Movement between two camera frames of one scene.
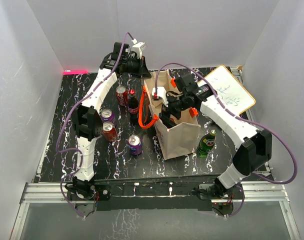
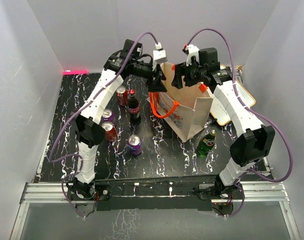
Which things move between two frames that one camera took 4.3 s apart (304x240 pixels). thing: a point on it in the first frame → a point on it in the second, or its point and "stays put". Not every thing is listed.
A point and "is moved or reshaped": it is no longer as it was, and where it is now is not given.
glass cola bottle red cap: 134,107 stays put
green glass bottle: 206,144 stays put
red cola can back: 122,94 stays put
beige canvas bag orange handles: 176,141 is moved or reshaped
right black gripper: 165,115 → 182,70
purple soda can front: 135,144 stays put
